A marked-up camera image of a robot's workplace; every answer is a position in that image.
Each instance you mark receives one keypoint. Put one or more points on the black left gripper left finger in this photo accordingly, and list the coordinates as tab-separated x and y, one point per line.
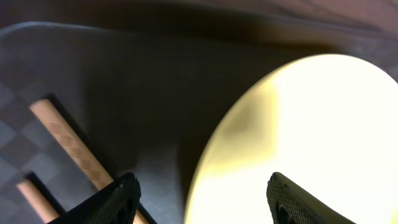
115	204

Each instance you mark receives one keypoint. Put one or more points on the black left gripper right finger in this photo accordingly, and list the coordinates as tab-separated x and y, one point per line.
291	204

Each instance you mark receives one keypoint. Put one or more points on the wooden chopstick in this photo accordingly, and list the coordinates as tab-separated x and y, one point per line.
54	122
37	201

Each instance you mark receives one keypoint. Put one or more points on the yellow round plate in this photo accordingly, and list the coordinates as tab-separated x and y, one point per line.
327	122

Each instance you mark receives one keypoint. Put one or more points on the brown serving tray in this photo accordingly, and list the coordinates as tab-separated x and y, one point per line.
142	102

